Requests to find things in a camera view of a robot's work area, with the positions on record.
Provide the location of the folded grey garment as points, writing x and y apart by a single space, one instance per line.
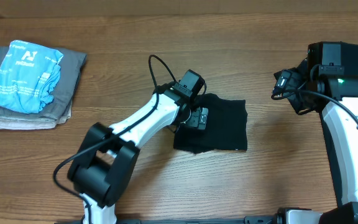
70 72

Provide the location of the folded light blue shirt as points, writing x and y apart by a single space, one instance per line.
28 74

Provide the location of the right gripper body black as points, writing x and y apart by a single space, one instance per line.
294 83

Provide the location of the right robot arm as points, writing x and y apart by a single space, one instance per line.
326 90

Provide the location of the folded beige garment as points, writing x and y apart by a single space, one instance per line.
34 123

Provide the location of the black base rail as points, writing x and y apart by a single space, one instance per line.
197 220

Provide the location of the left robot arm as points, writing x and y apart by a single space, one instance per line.
103 166

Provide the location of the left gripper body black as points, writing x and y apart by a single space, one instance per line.
194 118

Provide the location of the black polo shirt Sydrogen logo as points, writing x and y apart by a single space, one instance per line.
225 127

